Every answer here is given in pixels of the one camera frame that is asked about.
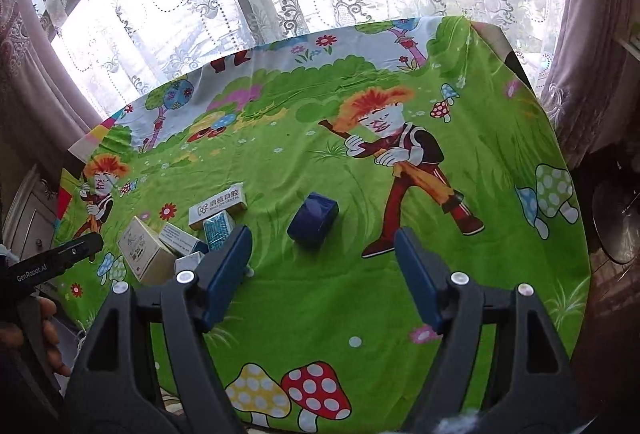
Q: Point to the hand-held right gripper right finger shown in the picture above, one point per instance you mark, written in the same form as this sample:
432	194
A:
417	279

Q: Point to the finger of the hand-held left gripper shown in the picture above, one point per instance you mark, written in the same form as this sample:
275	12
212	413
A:
80	248

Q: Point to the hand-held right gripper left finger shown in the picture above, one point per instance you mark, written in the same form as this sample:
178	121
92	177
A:
227	274

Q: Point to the dark blue box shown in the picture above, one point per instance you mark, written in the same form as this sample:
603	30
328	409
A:
312	219

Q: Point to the person's left hand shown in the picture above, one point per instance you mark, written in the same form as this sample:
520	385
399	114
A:
50	319

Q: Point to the small white box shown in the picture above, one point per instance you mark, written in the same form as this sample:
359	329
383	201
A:
189	260

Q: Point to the teal patterned box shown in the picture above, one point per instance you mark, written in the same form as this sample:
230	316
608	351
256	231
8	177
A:
217	230

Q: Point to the white and blue box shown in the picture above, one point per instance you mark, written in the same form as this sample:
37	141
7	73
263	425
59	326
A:
180	238

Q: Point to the cream ornate dressing table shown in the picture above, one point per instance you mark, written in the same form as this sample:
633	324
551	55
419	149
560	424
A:
30	214

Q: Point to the cream cardboard box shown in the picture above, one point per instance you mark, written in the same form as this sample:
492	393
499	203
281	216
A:
145	251

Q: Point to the long white printed box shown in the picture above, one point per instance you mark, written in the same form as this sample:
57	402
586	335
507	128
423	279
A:
217	206

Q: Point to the green cartoon printed cloth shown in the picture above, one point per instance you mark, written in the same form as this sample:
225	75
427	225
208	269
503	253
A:
325	163

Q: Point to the brown patterned curtain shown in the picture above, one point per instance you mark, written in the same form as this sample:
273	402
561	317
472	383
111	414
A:
590	63
30	63

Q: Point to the dark round metal base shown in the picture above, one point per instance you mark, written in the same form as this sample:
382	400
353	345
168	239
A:
617	219

